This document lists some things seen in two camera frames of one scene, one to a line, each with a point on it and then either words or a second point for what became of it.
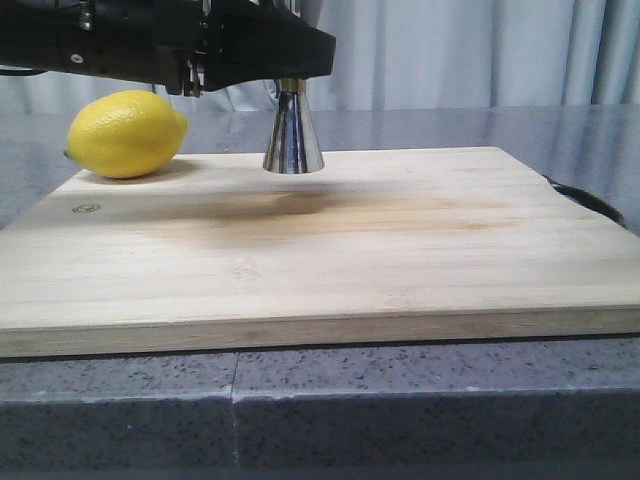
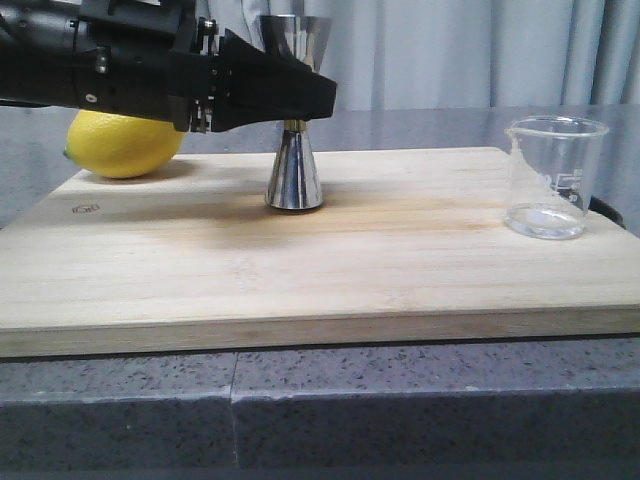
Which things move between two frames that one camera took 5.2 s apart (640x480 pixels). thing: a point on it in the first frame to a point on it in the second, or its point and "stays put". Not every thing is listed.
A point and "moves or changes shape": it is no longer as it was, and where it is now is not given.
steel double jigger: (293, 145) moves or changes shape
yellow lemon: (125, 134) stays put
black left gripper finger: (245, 42) to (252, 87)
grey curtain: (427, 55) stays put
